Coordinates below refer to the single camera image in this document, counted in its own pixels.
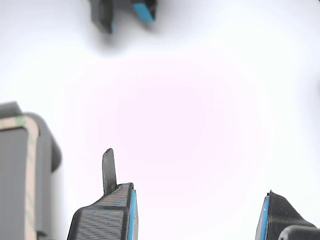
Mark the idle gripper finger with blue pad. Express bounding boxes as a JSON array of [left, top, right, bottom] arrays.
[[131, 0, 157, 25], [90, 0, 116, 35]]

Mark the light grey rectangular holder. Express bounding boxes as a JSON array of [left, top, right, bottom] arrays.
[[0, 100, 63, 240]]

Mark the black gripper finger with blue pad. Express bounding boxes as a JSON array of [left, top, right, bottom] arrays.
[[254, 189, 318, 240], [66, 147, 139, 240]]

